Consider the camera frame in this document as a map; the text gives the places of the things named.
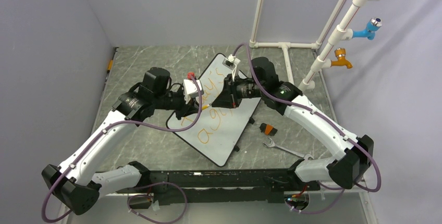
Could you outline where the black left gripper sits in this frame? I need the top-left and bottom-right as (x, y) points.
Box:
(153, 88), (202, 120)

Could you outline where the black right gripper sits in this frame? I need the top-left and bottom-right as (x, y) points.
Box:
(212, 73), (265, 109)

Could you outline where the white whiteboard black frame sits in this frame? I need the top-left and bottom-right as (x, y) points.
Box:
(175, 53), (261, 167)

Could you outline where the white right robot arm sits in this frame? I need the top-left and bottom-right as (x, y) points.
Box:
(212, 57), (374, 190)

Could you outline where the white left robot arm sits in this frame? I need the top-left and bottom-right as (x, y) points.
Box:
(42, 67), (203, 215)

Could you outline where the black orange eraser block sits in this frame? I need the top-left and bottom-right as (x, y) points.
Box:
(259, 123), (278, 136)

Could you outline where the silver open-end wrench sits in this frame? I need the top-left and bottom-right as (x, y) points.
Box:
(262, 138), (314, 160)

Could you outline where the blue faucet tap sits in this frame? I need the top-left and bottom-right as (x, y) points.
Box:
(352, 17), (382, 40)

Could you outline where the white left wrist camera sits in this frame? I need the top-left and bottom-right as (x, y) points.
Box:
(183, 72), (204, 103)

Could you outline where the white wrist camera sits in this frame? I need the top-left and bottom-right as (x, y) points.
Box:
(223, 54), (241, 81)
(183, 72), (204, 103)

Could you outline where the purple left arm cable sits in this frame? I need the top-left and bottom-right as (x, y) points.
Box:
(41, 76), (204, 224)

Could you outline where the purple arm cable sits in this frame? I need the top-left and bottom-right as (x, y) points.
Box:
(231, 43), (382, 216)
(41, 76), (204, 224)

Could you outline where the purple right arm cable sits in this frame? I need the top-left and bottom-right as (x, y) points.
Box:
(231, 43), (382, 216)

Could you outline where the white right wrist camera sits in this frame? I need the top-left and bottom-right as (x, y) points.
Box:
(223, 54), (241, 81)

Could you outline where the orange black pen at wall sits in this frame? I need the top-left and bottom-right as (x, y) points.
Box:
(105, 56), (115, 82)

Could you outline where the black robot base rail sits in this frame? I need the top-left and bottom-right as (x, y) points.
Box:
(119, 168), (320, 206)

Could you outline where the white pvc pipe frame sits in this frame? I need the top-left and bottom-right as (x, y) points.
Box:
(249, 0), (378, 91)

